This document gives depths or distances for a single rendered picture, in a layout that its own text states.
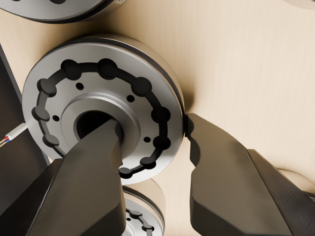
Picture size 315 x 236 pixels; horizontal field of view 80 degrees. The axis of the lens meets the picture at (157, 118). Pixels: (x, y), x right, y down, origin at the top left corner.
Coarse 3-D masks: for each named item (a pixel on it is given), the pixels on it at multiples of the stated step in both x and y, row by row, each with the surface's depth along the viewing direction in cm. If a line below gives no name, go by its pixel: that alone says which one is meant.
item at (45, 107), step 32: (64, 64) 10; (96, 64) 10; (128, 64) 10; (32, 96) 11; (64, 96) 11; (128, 96) 11; (160, 96) 10; (32, 128) 12; (160, 128) 12; (128, 160) 13; (160, 160) 13
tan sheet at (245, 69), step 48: (144, 0) 11; (192, 0) 11; (240, 0) 11; (48, 48) 13; (192, 48) 12; (240, 48) 12; (288, 48) 12; (192, 96) 14; (240, 96) 13; (288, 96) 13; (288, 144) 15
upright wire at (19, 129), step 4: (24, 124) 12; (16, 128) 12; (20, 128) 12; (24, 128) 12; (12, 132) 12; (16, 132) 12; (20, 132) 12; (8, 136) 11; (12, 136) 11; (4, 140) 11; (8, 140) 11; (0, 144) 11
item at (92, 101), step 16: (80, 96) 11; (96, 96) 10; (112, 96) 11; (64, 112) 11; (80, 112) 11; (112, 112) 11; (128, 112) 11; (64, 128) 11; (80, 128) 12; (128, 128) 11; (128, 144) 12
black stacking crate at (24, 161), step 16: (0, 48) 14; (0, 64) 14; (0, 80) 14; (0, 96) 14; (16, 96) 15; (0, 112) 14; (16, 112) 15; (0, 128) 14; (16, 144) 15; (32, 144) 17; (0, 160) 14; (16, 160) 15; (32, 160) 17; (48, 160) 19; (0, 176) 14; (16, 176) 15; (32, 176) 17; (0, 192) 14; (16, 192) 15; (0, 208) 14
